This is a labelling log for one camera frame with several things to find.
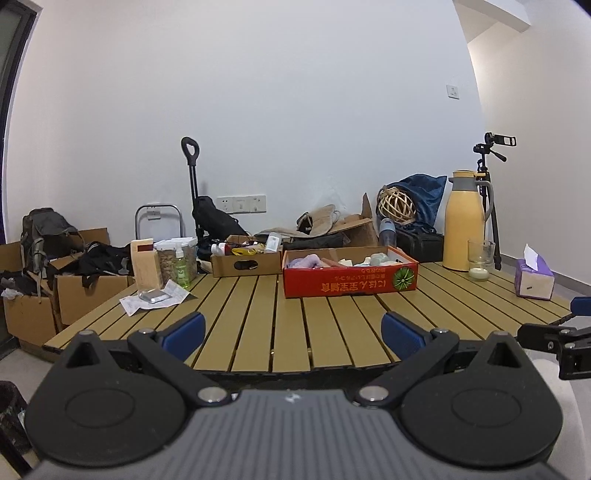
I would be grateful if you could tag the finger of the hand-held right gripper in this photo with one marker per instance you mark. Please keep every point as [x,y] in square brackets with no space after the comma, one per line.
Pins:
[581,307]
[545,336]

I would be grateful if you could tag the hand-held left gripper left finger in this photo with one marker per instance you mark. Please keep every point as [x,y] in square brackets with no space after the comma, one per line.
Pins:
[184,334]

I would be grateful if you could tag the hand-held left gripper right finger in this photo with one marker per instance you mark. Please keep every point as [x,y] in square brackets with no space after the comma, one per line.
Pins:
[404,334]

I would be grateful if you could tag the red cardboard box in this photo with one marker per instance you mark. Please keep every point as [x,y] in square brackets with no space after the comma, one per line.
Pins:
[351,281]

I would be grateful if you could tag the lilac fluffy towel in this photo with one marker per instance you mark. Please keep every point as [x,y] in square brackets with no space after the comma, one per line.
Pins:
[304,262]

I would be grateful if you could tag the small silver tin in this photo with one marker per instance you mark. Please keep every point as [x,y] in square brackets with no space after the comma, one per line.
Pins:
[154,296]

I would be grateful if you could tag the purple tissue box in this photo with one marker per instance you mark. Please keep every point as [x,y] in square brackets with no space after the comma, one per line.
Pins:
[531,281]

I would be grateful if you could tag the white paper sheets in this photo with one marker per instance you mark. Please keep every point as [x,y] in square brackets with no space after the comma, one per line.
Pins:
[131,304]

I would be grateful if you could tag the green spray bottle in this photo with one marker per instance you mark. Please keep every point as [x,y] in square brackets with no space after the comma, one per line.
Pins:
[181,272]

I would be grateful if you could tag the wooden box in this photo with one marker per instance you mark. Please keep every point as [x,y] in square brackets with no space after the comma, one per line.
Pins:
[145,272]

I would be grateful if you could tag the clear grain container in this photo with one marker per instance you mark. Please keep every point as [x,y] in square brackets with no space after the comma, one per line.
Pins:
[166,263]

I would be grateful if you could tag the small brown cardboard box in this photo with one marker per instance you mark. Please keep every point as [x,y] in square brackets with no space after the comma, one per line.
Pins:
[221,270]

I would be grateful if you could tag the glass cup with candle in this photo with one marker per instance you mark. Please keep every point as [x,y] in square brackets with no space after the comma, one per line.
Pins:
[480,272]

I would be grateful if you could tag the cardboard box with clothing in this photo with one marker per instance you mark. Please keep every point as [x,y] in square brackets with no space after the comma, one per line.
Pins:
[92,300]

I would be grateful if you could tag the blue water bottle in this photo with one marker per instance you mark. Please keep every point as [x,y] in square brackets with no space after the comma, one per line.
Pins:
[387,233]

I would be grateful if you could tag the black clothing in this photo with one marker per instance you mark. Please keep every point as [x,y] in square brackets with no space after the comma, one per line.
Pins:
[104,263]

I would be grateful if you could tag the large open cardboard box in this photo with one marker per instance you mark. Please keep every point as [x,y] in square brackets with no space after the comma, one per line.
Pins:
[355,228]

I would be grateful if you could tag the black trolley bag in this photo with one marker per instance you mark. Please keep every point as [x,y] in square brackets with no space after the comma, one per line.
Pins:
[217,221]

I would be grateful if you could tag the yellow thermos jug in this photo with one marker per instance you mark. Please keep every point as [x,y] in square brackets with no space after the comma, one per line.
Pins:
[461,230]

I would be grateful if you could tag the wicker ball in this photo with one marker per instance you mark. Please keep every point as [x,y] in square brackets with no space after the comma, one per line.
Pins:
[397,207]

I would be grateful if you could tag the black flat cloth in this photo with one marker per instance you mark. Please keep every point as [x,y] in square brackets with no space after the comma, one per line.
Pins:
[314,241]

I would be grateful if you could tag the beige fabric item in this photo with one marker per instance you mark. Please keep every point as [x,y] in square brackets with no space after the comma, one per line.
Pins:
[321,219]

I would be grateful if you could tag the cardboard box with backpack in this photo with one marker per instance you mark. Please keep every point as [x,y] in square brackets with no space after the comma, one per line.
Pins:
[27,318]

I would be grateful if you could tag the grey green backpack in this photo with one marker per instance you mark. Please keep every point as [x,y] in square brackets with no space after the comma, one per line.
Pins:
[44,230]

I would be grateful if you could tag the black tripod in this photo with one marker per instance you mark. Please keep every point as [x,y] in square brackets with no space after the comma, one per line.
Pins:
[481,162]

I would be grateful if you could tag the black and white cloth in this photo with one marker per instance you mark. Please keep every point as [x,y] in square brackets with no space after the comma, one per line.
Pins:
[14,284]

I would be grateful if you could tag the black trash bin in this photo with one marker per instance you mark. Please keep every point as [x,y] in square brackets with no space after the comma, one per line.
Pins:
[11,415]

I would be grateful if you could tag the white wall socket strip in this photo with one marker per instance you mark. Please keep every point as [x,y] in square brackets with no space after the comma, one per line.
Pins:
[242,203]

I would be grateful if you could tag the white light switch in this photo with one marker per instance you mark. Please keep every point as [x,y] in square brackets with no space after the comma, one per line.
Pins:
[452,91]

